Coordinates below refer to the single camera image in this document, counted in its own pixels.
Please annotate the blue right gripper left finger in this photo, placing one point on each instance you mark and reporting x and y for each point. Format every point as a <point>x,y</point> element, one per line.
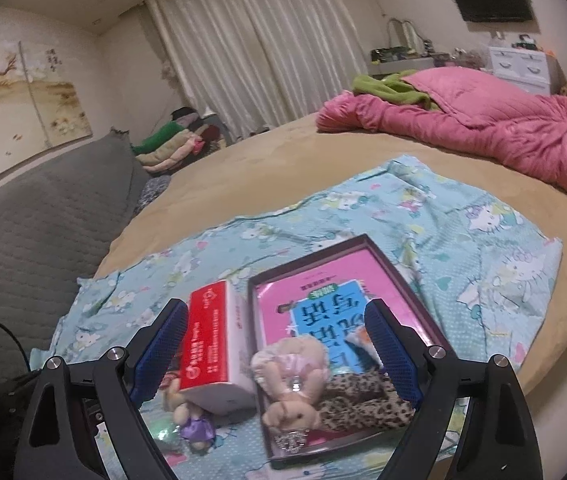
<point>152,349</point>

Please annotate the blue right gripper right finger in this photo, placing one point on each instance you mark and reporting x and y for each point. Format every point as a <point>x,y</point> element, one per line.
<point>385,334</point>

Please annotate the leopard print scrunchie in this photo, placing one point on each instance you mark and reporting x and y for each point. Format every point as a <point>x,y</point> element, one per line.
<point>369,400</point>

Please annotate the green item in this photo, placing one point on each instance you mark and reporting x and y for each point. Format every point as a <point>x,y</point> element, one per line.
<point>166,436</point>

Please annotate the purple dress teddy bear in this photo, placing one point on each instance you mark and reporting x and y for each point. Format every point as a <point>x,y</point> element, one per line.
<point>194,424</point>

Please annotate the pink dress teddy bear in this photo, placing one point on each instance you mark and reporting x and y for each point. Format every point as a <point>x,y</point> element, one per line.
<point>292,373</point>

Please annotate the red tissue pack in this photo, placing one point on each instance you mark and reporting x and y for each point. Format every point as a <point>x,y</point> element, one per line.
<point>215,371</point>

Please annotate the dark tray with pink book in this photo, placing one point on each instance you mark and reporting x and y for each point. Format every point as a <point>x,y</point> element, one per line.
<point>325,295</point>

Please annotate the Hello Kitty teal cloth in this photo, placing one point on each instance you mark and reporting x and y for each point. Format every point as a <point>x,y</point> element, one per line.
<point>483,271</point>

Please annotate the grey quilted headboard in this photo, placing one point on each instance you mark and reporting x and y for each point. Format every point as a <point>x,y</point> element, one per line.
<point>57,222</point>

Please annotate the dark patterned pillow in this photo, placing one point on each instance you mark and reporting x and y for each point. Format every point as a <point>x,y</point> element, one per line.
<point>151,190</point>

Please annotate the tan bed blanket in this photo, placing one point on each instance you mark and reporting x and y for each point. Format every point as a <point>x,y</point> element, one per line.
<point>281,167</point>

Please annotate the stack of folded clothes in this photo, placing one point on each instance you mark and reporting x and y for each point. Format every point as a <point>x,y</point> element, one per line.
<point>185,139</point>

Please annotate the pink quilt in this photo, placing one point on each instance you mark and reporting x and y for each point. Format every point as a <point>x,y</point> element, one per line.
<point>480,115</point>

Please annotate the green garment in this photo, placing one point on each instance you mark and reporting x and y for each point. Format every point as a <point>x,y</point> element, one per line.
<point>395,89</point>

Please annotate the cluttered dresser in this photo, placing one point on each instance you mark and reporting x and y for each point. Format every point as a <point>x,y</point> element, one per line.
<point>409,50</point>

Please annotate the white drawer cabinet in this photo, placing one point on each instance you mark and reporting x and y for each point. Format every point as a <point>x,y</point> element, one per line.
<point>532,71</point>

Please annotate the white curtain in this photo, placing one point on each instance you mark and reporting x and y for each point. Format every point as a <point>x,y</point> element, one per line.
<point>259,63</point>

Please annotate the wall painting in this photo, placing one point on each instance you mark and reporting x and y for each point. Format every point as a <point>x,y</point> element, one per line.
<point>39,105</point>

